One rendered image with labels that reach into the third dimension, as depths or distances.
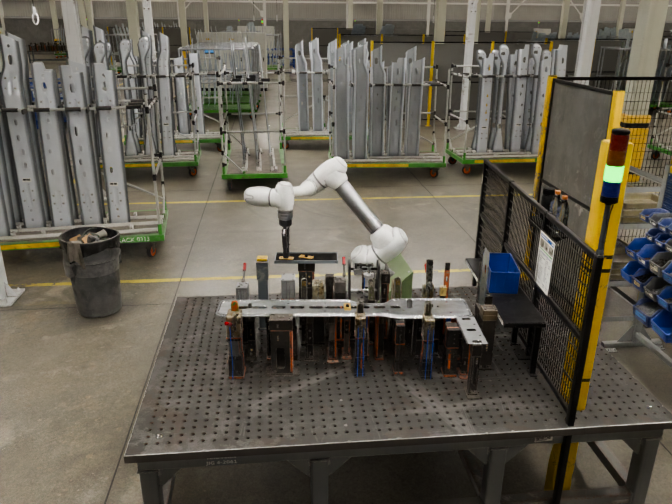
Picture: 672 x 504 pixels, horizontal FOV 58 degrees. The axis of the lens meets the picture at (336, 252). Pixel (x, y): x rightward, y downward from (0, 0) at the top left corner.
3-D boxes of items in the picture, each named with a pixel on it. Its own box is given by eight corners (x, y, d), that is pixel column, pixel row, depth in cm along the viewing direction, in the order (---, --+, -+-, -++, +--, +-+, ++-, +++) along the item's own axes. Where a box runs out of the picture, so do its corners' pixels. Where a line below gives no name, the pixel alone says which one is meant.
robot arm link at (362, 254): (366, 273, 413) (345, 251, 405) (386, 257, 408) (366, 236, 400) (367, 285, 399) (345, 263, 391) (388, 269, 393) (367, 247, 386)
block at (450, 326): (441, 378, 319) (445, 331, 309) (437, 367, 330) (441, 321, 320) (459, 378, 320) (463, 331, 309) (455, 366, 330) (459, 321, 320)
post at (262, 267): (258, 329, 367) (255, 262, 352) (259, 324, 375) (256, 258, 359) (270, 329, 368) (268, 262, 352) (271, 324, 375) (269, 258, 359)
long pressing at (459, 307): (213, 319, 318) (213, 316, 317) (220, 300, 339) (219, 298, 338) (474, 318, 321) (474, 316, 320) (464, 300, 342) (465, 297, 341)
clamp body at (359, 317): (350, 378, 319) (352, 319, 307) (350, 365, 330) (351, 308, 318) (368, 378, 319) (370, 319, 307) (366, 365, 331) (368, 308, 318)
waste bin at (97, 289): (62, 324, 520) (48, 245, 494) (80, 297, 570) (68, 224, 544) (122, 321, 525) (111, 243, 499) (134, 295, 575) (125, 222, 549)
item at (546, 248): (547, 299, 307) (555, 242, 296) (533, 281, 328) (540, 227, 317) (551, 299, 307) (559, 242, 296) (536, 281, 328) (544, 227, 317)
